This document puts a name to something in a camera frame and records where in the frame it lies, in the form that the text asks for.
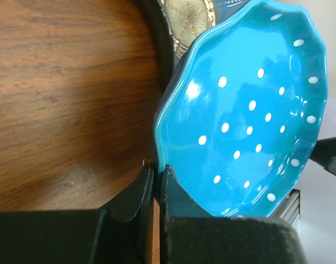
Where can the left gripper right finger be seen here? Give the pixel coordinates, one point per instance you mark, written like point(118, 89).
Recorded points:
point(189, 234)

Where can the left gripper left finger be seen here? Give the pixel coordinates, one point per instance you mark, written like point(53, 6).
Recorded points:
point(121, 231)

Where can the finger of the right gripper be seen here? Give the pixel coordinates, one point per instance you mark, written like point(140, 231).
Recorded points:
point(324, 154)

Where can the bright blue dotted plate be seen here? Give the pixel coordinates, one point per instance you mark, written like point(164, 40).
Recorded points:
point(242, 113)

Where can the dark blue scalloped plate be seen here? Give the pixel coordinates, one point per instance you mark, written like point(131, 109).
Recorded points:
point(159, 15)

